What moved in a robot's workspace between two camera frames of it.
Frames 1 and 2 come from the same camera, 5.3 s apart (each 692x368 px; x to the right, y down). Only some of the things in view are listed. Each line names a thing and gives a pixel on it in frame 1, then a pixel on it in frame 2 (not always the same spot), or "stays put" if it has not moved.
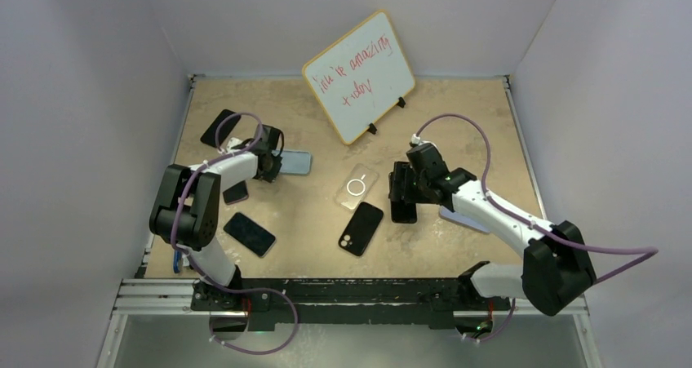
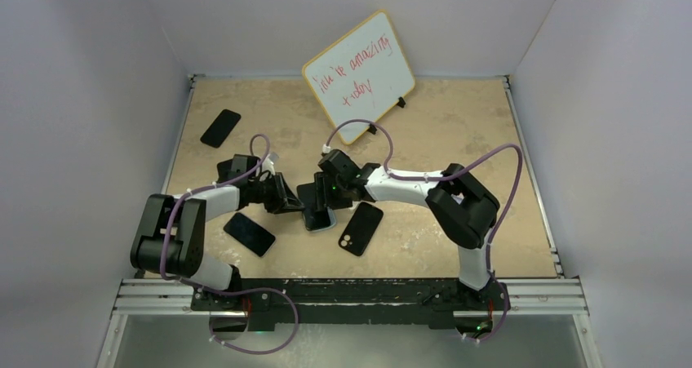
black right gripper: (403, 173) to (323, 192)
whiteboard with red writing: (361, 77) stays put
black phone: (224, 130) stays put
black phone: (250, 234) stays put
